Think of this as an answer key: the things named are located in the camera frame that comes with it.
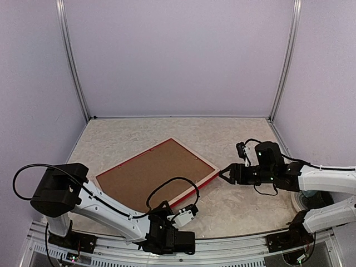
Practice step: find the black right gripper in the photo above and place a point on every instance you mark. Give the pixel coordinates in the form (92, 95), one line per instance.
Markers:
(237, 168)

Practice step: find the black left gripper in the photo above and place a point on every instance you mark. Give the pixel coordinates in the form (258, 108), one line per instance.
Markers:
(161, 211)

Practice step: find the brown backing board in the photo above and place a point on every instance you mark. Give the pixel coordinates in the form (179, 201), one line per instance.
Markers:
(155, 175)

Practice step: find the red wooden picture frame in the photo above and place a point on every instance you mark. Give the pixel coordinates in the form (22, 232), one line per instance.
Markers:
(194, 192)

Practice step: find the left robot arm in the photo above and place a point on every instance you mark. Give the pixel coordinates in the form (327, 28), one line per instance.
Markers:
(65, 189)

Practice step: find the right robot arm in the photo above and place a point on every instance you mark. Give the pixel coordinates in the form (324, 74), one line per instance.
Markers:
(297, 176)

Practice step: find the white plate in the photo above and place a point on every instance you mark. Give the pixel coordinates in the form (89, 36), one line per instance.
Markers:
(299, 202)

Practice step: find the black cup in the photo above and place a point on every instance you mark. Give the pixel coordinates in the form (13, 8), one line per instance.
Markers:
(321, 199)

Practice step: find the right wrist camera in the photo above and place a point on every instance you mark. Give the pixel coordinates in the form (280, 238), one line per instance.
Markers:
(244, 152)

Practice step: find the front aluminium rail base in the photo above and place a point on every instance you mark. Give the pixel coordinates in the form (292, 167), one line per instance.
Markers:
(265, 249)

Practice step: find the back aluminium rail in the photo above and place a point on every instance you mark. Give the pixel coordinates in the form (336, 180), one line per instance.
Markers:
(171, 116)

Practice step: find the right aluminium corner post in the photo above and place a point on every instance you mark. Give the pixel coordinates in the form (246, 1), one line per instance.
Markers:
(287, 59)

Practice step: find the aluminium corner post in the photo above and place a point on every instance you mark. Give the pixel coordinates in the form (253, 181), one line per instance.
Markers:
(65, 33)
(287, 59)

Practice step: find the left aluminium corner post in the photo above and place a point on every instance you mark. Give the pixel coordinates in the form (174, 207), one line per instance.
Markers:
(65, 33)

